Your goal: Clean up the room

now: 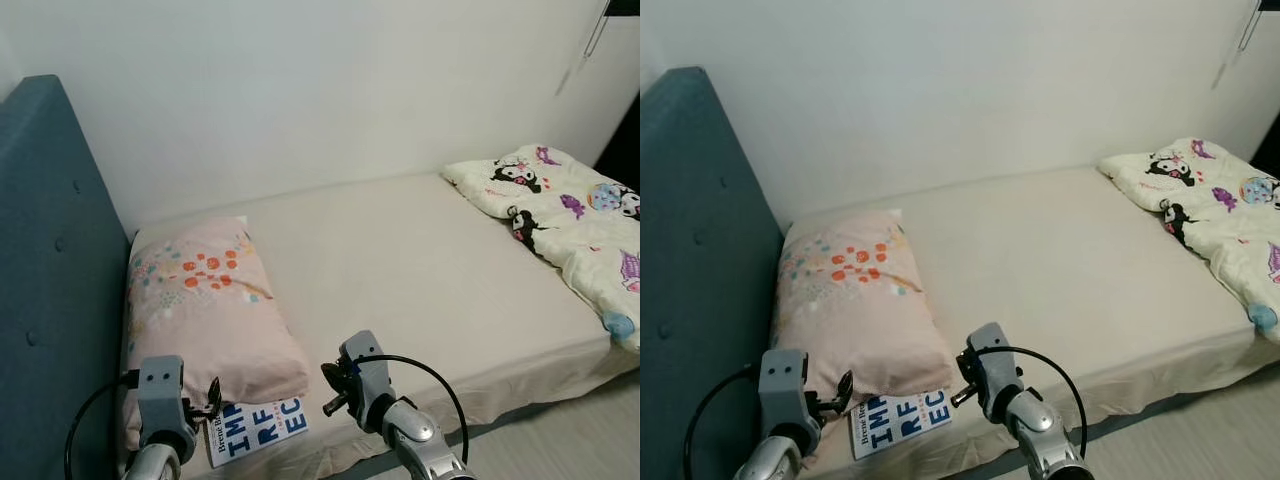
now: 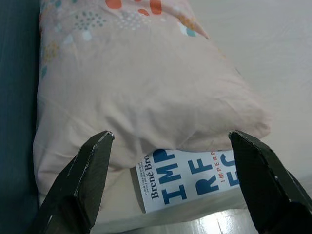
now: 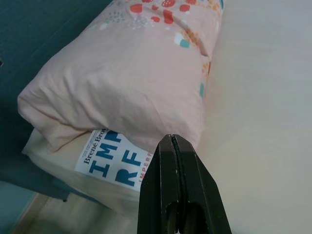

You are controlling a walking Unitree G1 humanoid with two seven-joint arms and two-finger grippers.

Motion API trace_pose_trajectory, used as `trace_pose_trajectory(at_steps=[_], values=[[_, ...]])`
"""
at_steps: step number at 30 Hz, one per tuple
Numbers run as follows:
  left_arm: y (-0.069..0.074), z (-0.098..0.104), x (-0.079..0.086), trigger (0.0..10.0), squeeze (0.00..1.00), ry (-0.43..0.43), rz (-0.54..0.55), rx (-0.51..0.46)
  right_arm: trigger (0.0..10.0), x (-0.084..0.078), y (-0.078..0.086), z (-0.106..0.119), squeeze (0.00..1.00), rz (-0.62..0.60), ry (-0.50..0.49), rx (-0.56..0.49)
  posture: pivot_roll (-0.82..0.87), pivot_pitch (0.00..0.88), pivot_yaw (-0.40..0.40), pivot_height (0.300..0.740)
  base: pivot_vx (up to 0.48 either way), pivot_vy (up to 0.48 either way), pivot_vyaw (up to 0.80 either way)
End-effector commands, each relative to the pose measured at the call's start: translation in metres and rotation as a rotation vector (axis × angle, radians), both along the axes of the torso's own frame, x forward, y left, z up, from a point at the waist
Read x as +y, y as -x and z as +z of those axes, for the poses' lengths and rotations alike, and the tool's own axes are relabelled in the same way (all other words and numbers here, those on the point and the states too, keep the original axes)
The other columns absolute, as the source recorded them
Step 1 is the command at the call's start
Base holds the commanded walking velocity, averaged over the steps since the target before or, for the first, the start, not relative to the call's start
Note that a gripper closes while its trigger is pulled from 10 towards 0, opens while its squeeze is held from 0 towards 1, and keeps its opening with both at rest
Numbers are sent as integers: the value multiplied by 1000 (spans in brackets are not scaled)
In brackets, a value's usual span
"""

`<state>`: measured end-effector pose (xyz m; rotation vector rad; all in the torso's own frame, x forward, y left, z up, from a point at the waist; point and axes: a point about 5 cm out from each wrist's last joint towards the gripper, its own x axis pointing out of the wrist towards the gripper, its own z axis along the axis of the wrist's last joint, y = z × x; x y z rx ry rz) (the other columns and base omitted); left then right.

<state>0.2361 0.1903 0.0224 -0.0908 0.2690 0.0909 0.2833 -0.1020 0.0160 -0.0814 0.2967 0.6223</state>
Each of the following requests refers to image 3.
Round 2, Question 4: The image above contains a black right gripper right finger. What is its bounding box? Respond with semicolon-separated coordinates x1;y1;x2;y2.
172;134;227;234

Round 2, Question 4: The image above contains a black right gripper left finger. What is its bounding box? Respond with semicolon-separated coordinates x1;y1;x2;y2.
137;133;181;234

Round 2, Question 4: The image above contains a blue patterned booklet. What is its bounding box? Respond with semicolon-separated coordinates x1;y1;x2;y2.
74;129;156;193

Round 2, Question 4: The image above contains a pink dotted pillow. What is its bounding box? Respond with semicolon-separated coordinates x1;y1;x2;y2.
17;0;225;153

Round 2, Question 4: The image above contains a teal upholstered headboard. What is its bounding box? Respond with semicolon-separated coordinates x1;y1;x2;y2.
0;0;115;200

